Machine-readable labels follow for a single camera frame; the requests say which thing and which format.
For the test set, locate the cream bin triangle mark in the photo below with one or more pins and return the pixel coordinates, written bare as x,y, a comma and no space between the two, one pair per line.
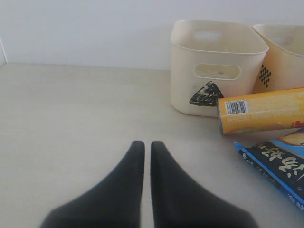
212,60

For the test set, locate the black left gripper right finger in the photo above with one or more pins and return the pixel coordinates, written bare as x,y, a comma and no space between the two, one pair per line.
178,201

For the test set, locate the blue instant noodle bag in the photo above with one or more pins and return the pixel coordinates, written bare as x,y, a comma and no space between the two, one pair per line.
281,161

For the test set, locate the yellow Lays chips can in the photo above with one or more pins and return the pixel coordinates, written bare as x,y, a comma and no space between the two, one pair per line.
276,110

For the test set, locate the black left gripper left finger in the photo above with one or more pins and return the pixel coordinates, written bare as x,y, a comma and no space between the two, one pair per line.
115,202

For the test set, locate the cream bin square mark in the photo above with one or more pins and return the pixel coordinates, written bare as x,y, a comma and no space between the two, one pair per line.
283,65

